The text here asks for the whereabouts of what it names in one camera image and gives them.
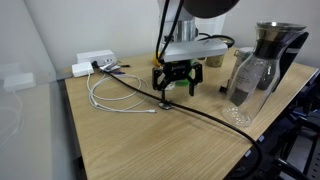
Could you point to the green plastic bottle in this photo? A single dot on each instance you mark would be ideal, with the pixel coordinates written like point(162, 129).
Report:
point(185, 82)

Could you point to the gold metal canister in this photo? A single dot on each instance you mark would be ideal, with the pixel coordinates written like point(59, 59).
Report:
point(214, 61)

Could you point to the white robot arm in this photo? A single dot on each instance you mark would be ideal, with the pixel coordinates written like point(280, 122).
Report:
point(177, 21)

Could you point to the small silver lid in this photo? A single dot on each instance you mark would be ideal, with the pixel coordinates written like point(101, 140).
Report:
point(164, 106)

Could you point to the glass carafe with steel filter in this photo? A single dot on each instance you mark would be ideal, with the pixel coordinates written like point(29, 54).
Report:
point(244, 99)

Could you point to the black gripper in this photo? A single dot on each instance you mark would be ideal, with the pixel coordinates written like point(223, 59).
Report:
point(174, 71)

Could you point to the black thermos bottle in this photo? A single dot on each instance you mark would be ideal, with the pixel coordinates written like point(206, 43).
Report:
point(285, 62)

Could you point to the white power adapter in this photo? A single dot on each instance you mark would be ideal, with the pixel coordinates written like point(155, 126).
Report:
point(82, 69)

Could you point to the white power strip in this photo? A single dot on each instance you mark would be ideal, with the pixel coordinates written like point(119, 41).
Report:
point(102, 57)

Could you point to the small yellow pumpkin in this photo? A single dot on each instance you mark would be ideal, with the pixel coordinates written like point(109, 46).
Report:
point(155, 60)

